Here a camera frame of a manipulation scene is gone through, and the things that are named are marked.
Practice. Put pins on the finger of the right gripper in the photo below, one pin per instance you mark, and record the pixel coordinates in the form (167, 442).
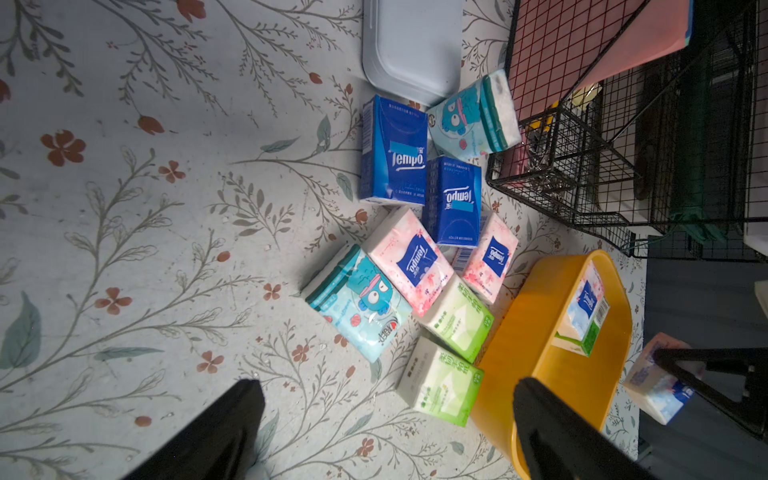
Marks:
(733, 380)

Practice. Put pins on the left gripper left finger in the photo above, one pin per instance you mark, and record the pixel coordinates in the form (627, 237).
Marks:
(218, 444)

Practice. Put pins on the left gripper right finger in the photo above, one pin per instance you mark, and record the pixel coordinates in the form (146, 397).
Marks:
(557, 443)

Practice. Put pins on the pink Tempo pack front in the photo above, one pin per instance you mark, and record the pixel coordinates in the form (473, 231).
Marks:
(656, 392)

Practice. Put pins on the yellow plastic storage box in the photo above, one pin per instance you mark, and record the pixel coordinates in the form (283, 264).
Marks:
(523, 347)

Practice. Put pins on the green tissue pack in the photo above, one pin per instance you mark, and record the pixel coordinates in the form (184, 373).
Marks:
(459, 319)
(439, 383)
(585, 314)

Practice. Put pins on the pink Tempo tissue pack right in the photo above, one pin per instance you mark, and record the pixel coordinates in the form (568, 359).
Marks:
(484, 267)

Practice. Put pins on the pink tempo tissue pack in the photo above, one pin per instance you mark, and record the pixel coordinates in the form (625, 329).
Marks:
(484, 267)
(410, 259)

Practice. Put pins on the teal cartoon tissue pack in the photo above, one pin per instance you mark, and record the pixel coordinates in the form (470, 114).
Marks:
(355, 296)

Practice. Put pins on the pink Tempo tissue pack left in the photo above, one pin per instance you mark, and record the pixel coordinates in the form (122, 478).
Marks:
(410, 259)

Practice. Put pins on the dark blue Tempo tissue pack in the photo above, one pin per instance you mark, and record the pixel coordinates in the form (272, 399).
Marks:
(394, 153)

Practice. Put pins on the teal tissue pack by case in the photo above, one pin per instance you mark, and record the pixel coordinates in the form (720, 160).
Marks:
(478, 120)

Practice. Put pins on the red booklet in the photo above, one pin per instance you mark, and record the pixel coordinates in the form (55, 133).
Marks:
(558, 47)

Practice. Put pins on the light blue pencil case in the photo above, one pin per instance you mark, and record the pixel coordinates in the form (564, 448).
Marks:
(412, 49)

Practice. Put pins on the black wire desk organizer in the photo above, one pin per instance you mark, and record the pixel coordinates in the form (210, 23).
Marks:
(666, 160)

